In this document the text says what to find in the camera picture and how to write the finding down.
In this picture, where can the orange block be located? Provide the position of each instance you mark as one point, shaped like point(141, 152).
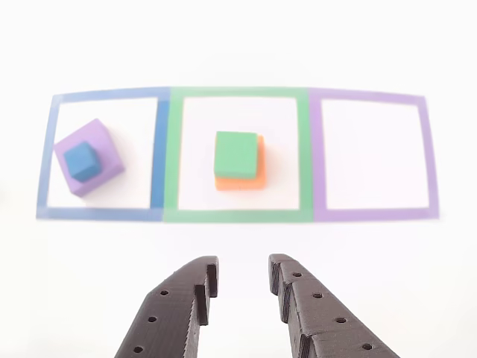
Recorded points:
point(238, 184)

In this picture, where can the small blue cube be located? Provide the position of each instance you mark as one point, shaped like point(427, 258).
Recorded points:
point(82, 162)

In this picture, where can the green block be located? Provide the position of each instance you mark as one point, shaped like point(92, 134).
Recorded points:
point(234, 153)

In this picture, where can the purple block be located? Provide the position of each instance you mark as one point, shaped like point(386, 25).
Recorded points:
point(102, 136)

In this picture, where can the blue tape square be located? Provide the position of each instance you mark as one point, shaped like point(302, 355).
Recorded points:
point(158, 156)

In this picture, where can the green tape square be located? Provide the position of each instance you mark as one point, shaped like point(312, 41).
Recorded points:
point(173, 156)

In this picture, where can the purple tape square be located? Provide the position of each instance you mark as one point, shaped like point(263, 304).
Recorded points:
point(316, 156)

